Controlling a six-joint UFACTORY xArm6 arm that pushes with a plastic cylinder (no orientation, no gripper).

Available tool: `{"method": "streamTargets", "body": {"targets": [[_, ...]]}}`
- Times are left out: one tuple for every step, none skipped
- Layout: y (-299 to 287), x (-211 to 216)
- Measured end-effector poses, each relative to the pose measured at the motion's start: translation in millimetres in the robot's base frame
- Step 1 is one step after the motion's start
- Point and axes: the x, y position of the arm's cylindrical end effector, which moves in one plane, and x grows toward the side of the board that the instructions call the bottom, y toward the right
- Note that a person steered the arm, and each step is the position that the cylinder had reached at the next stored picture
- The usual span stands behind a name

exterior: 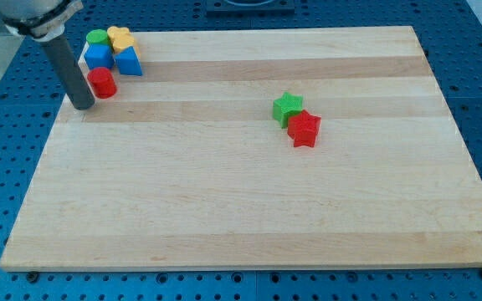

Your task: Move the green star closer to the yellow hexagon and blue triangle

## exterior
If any green star block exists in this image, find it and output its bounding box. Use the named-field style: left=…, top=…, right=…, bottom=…
left=272, top=92, right=304, bottom=129

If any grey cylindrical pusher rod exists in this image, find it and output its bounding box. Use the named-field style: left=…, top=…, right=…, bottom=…
left=40, top=33, right=95, bottom=110

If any blue triangle block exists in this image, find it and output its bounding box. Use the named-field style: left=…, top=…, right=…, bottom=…
left=115, top=46, right=143, bottom=76

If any yellow heart block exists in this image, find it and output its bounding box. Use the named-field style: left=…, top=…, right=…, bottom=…
left=106, top=26, right=131, bottom=43

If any red star block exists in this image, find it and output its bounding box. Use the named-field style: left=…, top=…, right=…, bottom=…
left=287, top=110, right=321, bottom=148

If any blue cube block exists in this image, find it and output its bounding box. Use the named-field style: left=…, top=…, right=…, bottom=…
left=84, top=44, right=115, bottom=70

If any red cylinder block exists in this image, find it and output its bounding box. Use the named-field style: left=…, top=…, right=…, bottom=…
left=87, top=67, right=117, bottom=99

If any yellow hexagon block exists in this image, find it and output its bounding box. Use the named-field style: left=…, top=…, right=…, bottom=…
left=112, top=34, right=141, bottom=57

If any green cylinder block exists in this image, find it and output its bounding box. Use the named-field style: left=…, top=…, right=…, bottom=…
left=85, top=29, right=111, bottom=47

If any wooden board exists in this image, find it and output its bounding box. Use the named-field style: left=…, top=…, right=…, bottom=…
left=0, top=26, right=482, bottom=272

